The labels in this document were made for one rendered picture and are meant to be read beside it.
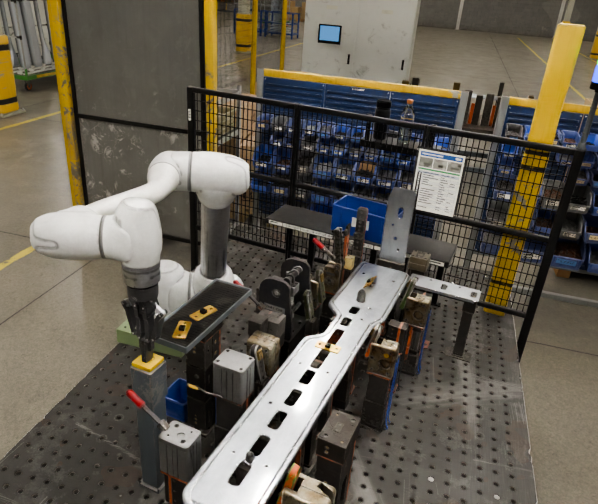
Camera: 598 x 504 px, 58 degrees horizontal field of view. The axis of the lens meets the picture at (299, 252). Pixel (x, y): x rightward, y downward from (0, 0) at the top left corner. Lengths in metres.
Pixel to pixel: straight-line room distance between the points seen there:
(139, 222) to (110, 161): 3.27
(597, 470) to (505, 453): 1.25
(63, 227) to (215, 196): 0.64
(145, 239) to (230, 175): 0.57
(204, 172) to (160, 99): 2.40
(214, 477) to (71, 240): 0.65
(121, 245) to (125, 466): 0.82
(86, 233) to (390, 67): 7.43
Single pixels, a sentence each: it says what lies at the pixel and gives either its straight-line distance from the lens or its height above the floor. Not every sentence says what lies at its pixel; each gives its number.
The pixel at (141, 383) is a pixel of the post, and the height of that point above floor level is 1.10.
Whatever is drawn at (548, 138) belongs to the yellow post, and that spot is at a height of 1.57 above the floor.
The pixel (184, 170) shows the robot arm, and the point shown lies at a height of 1.51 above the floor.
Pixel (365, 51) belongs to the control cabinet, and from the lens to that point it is 8.49.
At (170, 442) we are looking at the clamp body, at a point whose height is 1.06.
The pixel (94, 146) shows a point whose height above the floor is 0.82.
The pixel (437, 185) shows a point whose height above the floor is 1.29.
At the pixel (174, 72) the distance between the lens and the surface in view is 4.04.
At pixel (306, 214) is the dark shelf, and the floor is 1.03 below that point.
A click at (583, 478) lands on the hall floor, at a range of 3.19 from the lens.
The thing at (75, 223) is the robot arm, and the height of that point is 1.56.
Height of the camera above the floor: 2.07
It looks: 27 degrees down
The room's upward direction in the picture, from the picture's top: 4 degrees clockwise
